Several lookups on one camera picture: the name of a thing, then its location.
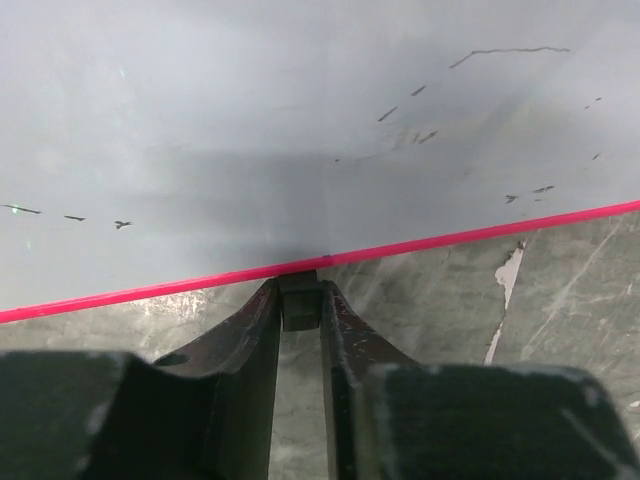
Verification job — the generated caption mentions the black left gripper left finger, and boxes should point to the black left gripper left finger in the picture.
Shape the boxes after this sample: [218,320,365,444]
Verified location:
[1,280,280,479]

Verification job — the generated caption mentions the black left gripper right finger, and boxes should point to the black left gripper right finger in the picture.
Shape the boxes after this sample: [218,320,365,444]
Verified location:
[320,282,628,479]

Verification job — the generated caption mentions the pink framed whiteboard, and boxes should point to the pink framed whiteboard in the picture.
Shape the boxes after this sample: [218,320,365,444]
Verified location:
[1,1,639,322]

